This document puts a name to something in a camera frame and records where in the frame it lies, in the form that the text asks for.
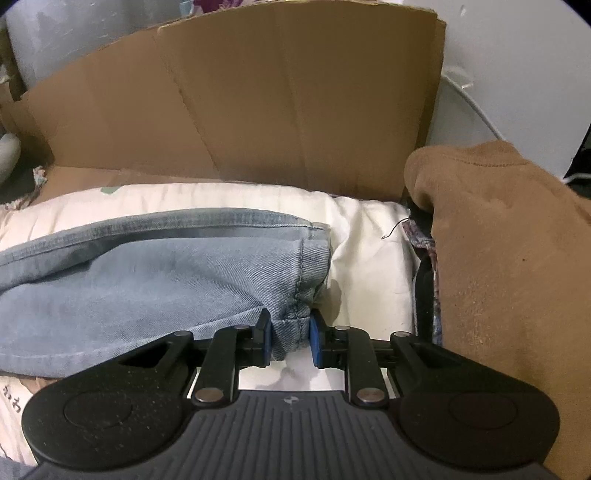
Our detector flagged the dark patterned cloth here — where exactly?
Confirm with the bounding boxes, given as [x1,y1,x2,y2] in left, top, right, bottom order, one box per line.
[399,203,446,347]

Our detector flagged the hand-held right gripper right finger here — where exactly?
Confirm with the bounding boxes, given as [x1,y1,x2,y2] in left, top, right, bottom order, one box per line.
[308,310,462,408]

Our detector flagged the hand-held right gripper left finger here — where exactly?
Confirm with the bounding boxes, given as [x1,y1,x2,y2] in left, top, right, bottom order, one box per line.
[117,308,273,408]

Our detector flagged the floral patterned cloth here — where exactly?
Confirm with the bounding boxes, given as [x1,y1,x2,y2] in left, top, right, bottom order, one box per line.
[30,165,49,197]

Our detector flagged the brown sweater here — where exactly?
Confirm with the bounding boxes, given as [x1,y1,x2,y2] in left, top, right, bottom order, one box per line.
[404,141,591,480]

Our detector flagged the purple printed packet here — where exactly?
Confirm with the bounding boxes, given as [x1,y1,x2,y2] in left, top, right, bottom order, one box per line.
[191,0,278,17]

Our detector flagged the blue denim pants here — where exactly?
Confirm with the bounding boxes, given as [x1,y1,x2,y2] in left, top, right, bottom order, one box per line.
[0,208,333,377]

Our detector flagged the flattened brown cardboard sheet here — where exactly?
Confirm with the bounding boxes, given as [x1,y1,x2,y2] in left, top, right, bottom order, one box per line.
[0,2,448,204]

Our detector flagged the grey upright mattress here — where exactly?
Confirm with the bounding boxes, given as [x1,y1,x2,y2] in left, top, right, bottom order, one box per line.
[0,0,199,88]

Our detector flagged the white cable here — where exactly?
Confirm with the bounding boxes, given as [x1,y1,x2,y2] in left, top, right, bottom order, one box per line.
[441,69,591,182]

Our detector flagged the cream bear print blanket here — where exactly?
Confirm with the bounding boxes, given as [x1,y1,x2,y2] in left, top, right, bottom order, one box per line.
[0,182,423,467]

